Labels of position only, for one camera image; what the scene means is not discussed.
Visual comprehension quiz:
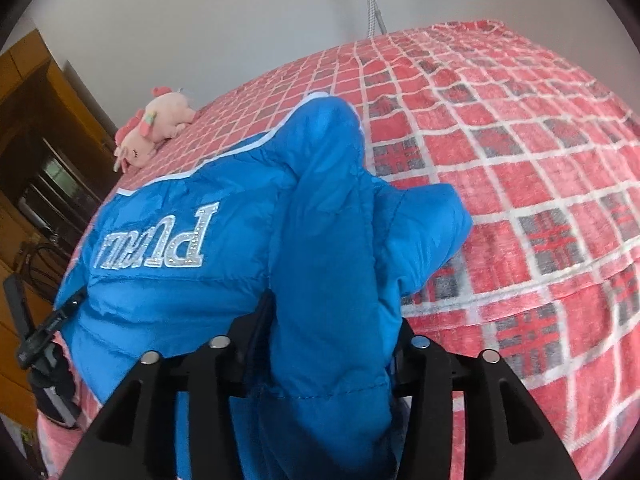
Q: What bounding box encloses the blue puffer jacket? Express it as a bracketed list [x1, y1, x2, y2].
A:
[58, 94, 472, 479]

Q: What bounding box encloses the black metal chair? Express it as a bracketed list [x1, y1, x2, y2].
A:
[12, 242, 70, 302]

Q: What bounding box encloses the wooden wardrobe cabinet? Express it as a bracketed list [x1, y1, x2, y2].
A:
[1, 30, 117, 428]

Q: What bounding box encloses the pink unicorn plush toy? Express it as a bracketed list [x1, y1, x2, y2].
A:
[113, 87, 196, 174]

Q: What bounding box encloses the red plaid bed sheet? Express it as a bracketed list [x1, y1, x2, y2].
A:
[38, 21, 639, 479]

